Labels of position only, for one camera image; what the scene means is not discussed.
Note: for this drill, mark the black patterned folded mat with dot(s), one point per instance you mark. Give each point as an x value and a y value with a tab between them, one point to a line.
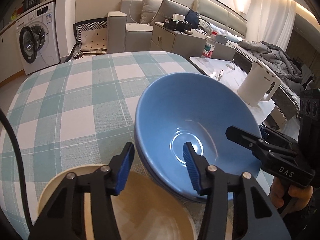
90	38

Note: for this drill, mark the cream plate back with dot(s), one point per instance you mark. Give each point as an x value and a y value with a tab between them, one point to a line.
142	209

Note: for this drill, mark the white electric kettle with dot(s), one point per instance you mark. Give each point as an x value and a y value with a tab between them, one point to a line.
259	85

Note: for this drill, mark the white curtain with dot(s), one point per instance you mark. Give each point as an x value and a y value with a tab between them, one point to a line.
271	21

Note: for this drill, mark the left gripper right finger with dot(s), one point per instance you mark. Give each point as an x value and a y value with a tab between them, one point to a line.
254	217

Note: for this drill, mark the grey duvet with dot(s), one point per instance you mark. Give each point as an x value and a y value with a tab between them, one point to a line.
276	59

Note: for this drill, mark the white washing machine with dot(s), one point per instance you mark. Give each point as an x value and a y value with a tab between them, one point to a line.
36	38

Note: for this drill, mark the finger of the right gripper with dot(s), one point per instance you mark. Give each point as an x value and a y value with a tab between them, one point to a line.
277	138
261	149

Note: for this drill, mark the beige bedside cabinet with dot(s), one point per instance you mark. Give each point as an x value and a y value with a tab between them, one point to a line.
177	42

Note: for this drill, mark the kitchen counter cabinets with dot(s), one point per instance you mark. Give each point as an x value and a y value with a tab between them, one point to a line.
11	63

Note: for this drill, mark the light blue bowl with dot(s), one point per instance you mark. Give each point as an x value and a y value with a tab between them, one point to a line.
188	107

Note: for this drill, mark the green checkered tablecloth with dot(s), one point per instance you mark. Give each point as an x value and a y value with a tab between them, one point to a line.
82	113

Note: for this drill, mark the black organizer box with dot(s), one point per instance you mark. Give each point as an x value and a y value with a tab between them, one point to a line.
177	23

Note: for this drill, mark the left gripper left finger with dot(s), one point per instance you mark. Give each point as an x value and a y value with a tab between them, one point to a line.
63	216

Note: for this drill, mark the grey cushion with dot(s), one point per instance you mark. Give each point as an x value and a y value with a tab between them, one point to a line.
167	9
149	9

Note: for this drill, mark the dark blue clothing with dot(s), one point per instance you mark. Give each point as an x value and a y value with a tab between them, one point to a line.
193	18

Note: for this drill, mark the grey cushion left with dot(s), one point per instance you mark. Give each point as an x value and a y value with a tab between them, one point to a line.
149	9

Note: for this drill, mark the beige sofa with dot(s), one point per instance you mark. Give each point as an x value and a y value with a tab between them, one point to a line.
124	31

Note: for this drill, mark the person's right hand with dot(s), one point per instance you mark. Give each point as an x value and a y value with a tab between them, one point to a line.
277	192

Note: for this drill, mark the yellow oil bottle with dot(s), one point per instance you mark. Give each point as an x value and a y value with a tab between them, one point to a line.
14	15

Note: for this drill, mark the grey cushion right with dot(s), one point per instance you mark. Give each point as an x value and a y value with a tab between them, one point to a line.
167	9

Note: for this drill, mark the plastic water bottle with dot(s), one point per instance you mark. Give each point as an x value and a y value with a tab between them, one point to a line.
209	46

